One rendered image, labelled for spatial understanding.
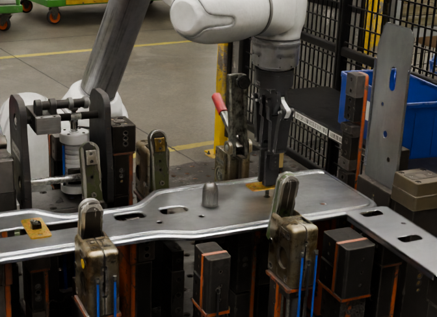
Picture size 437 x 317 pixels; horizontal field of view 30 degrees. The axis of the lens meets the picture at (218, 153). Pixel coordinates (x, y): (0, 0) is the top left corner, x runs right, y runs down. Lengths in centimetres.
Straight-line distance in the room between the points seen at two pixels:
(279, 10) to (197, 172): 122
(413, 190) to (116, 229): 58
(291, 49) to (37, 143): 89
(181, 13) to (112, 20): 75
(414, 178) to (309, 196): 21
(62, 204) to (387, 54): 73
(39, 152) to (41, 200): 50
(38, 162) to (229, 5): 98
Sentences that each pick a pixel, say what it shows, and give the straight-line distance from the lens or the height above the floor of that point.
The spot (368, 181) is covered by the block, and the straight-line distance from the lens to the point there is 178.
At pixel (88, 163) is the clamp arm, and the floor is 107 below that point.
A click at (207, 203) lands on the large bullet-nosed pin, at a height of 101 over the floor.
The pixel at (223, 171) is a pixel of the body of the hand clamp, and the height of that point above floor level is 101.
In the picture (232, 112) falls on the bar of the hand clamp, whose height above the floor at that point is 114.
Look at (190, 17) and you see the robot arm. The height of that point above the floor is 139.
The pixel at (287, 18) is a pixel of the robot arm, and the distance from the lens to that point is 149.
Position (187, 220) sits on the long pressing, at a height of 100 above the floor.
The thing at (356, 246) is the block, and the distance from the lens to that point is 152.
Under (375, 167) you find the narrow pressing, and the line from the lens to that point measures 178.
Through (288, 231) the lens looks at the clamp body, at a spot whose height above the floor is 104.
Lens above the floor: 162
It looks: 19 degrees down
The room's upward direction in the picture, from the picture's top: 2 degrees clockwise
